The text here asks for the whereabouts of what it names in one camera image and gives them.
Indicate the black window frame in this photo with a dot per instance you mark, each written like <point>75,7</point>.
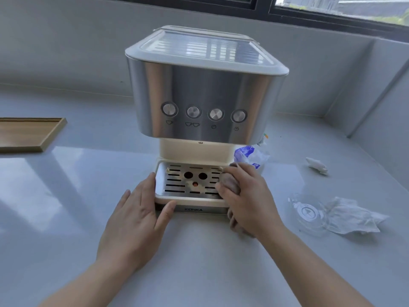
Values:
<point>265,6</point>

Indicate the white and steel coffee machine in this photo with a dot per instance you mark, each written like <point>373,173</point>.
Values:
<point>204,89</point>

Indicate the clear plastic lid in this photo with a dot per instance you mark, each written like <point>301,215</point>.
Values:
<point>306,214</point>

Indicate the person's right hand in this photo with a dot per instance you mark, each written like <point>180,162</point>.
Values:
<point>255,207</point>

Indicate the grey-brown cleaning cloth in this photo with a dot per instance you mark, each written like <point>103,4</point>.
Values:
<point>238,228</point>

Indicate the wooden tray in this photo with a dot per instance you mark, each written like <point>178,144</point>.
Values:
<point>25,134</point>

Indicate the small white tissue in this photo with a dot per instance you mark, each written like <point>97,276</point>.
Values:
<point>316,165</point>

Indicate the blue white plastic wrapper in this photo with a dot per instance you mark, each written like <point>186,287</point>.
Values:
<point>252,155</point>

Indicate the person's left hand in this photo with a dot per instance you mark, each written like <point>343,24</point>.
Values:
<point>134,227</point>

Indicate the person's right forearm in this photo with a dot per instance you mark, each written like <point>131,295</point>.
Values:
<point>303,274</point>

